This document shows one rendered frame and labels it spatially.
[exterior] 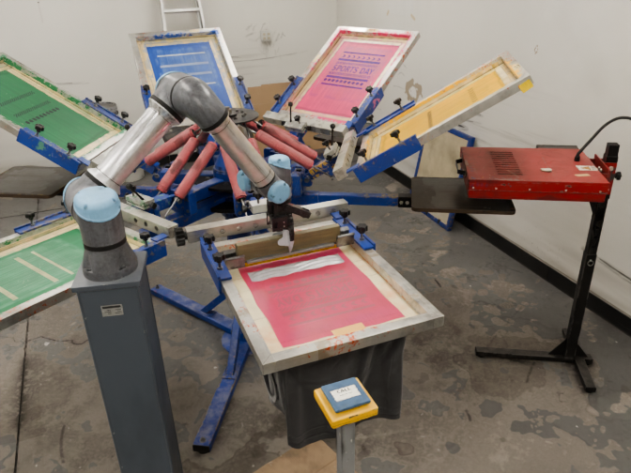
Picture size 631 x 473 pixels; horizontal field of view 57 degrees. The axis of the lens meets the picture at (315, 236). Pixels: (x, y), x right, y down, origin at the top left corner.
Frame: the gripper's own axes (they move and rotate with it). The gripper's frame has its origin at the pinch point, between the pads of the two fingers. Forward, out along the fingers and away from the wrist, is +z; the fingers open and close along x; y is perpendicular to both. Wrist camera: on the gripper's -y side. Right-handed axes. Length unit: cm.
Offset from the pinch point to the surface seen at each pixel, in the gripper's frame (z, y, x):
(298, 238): -2.8, -3.2, 1.3
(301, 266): 4.9, -1.7, 8.4
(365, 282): 5.6, -18.4, 27.6
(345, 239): 0.8, -21.7, 2.8
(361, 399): 4, 9, 81
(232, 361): 91, 16, -55
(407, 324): 2, -17, 59
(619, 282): 73, -200, -15
